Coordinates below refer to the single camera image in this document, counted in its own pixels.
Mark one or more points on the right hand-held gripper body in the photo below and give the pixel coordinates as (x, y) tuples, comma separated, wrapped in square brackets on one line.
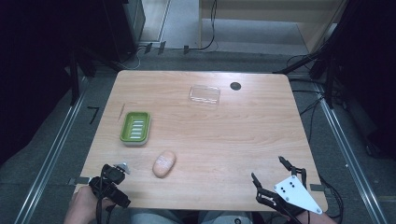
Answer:
[(295, 195)]

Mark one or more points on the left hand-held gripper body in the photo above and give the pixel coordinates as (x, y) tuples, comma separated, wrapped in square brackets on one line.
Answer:
[(109, 186)]

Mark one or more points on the person's left hand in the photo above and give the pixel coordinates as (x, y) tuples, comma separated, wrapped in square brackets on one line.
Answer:
[(81, 203)]

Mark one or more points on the person's right hand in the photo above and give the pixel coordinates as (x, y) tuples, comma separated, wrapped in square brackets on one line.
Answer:
[(322, 219)]

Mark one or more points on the grey tape piece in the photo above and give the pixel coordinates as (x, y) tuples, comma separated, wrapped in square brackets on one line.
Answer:
[(317, 187), (79, 180)]

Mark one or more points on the peach soap bar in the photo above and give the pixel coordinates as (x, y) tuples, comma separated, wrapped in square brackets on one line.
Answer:
[(164, 164)]

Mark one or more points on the green soap dish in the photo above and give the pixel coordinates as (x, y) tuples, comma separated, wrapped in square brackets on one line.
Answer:
[(135, 129)]

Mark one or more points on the black round table grommet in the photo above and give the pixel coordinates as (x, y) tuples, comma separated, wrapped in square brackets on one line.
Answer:
[(235, 86)]

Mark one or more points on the clear plastic container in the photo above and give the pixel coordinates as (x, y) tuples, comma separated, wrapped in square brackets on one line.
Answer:
[(204, 95)]

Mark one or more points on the black stand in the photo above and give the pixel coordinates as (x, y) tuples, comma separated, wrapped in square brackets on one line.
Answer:
[(317, 59), (77, 71)]

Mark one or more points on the light wooden furniture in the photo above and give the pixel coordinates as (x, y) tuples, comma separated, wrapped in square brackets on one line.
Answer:
[(267, 18)]

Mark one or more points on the black cabinet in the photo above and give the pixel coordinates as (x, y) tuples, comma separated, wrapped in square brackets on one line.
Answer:
[(123, 28)]

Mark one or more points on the metal floor rail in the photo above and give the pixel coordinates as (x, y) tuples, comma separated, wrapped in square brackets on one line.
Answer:
[(46, 161), (350, 155)]

